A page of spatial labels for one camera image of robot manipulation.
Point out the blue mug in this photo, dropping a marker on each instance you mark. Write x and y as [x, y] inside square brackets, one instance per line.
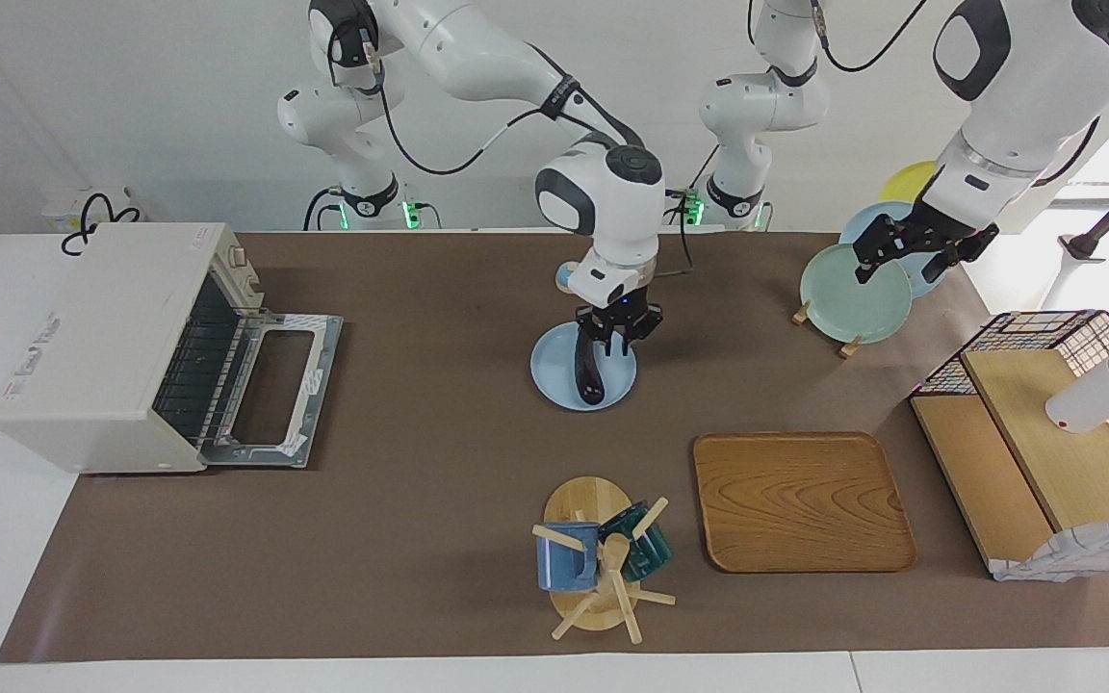
[564, 563]

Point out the oven door with glass window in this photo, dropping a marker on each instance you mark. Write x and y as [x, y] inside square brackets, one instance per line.
[325, 356]

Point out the dark green mug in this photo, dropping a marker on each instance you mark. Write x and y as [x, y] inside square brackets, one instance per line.
[651, 553]

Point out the pale green plate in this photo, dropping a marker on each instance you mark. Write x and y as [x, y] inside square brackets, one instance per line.
[853, 308]

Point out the dark purple eggplant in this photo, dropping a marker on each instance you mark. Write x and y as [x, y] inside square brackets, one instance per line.
[590, 380]

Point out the wooden plate rack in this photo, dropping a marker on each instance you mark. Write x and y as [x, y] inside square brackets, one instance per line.
[800, 314]

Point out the cream toaster oven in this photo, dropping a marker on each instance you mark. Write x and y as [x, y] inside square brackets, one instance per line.
[102, 327]

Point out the brown table mat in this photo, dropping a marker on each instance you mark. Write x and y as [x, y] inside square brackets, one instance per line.
[420, 529]

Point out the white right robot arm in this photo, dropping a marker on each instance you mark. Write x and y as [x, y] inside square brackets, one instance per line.
[477, 48]

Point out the rectangular wooden tray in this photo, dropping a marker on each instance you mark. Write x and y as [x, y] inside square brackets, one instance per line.
[795, 500]

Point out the wooden shelf unit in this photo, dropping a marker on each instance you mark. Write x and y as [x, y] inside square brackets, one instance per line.
[1074, 462]

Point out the wooden mug tree stand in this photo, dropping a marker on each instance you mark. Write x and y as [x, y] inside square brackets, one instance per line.
[583, 500]

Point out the yellow plate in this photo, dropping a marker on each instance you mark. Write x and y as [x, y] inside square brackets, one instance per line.
[906, 183]

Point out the small blue white bowl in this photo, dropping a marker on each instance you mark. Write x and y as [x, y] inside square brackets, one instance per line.
[564, 279]

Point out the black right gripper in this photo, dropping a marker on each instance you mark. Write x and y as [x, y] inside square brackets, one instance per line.
[622, 316]

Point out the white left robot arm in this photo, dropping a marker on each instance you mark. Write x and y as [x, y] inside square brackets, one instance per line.
[1026, 96]

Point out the light blue plate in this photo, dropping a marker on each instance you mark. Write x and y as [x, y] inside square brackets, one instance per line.
[867, 223]
[554, 371]

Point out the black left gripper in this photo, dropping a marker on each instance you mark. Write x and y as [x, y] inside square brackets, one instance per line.
[949, 231]

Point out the white cylindrical bottle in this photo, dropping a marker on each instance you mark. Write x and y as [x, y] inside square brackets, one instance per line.
[1094, 395]

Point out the white wall socket box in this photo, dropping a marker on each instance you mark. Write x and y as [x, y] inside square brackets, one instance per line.
[62, 207]

